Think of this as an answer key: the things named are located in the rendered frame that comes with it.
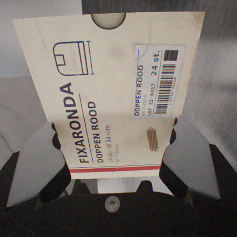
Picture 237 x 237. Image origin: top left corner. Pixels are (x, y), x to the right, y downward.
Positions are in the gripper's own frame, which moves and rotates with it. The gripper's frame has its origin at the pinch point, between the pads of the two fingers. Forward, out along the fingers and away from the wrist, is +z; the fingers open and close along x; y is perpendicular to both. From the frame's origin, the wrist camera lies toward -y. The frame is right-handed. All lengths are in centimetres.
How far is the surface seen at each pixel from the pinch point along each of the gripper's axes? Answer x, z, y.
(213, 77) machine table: 24.1, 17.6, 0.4
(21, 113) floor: -102, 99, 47
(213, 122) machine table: 28.8, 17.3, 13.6
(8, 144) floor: -138, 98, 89
